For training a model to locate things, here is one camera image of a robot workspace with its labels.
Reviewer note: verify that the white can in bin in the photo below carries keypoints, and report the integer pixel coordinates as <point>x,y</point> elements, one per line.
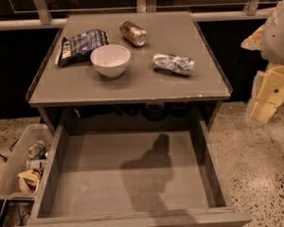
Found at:
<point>36,164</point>

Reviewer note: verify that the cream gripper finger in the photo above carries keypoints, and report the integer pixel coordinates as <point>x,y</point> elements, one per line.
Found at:
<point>253,42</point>
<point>267,95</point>

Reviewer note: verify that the open grey top drawer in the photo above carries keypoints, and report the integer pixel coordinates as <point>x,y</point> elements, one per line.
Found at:
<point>122,171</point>

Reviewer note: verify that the grey cabinet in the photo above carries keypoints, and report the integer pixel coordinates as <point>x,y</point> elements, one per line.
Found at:
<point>172,33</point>

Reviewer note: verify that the metal railing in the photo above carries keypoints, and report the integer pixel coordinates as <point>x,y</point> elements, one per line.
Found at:
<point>33,14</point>

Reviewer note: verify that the crushed silver-blue redbull can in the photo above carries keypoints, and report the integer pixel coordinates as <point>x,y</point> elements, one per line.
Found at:
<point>175,64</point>

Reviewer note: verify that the brown soda can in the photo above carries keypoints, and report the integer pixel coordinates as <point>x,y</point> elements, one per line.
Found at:
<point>133,33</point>

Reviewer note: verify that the white ceramic bowl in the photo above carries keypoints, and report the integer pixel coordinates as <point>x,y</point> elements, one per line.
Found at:
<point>111,60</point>

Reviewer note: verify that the green can in bin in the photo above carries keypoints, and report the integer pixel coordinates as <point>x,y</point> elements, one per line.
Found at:
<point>37,151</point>

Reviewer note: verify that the yellow crumpled wrapper in bin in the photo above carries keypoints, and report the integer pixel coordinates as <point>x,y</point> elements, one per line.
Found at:
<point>29,181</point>

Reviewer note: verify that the blue chip bag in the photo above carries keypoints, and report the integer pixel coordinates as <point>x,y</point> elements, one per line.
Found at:
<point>79,48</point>

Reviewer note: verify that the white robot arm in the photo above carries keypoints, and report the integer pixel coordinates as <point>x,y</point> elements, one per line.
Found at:
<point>272,48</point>

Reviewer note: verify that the clear plastic bin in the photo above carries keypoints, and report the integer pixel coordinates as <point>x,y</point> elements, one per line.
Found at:
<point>17,162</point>

